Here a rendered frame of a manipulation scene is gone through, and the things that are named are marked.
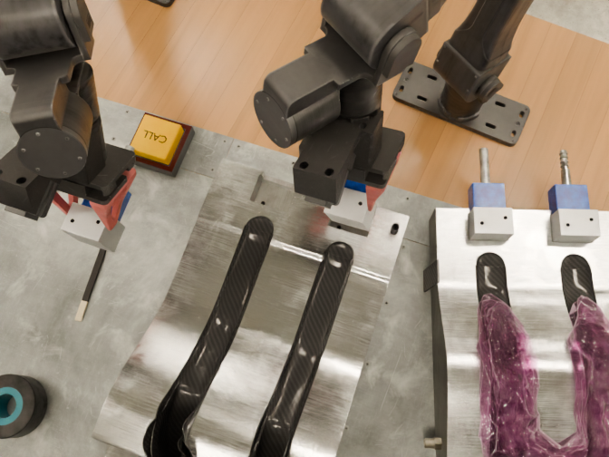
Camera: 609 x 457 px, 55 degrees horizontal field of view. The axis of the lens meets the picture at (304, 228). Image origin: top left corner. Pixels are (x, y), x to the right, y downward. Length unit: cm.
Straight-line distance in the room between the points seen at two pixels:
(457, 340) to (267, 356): 23
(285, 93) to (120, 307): 46
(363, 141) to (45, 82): 29
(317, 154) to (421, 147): 37
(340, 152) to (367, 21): 12
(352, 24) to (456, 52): 31
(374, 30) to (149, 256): 50
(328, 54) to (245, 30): 48
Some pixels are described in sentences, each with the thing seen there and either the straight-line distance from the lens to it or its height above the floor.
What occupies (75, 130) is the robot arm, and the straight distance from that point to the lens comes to 55.
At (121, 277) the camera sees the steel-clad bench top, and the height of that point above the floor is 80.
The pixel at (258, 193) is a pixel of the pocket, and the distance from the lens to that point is 80.
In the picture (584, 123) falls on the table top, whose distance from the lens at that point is 98.
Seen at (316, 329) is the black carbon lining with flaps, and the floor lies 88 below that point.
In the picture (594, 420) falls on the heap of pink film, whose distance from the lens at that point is 76.
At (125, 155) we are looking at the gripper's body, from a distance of 67.
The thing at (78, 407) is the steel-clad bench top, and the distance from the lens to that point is 87.
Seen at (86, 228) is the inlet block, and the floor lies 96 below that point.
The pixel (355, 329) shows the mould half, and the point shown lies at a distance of 72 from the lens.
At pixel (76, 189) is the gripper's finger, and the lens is 66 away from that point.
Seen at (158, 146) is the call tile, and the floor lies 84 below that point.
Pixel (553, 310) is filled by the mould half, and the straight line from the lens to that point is 80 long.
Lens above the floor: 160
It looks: 72 degrees down
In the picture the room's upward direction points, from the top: 8 degrees counter-clockwise
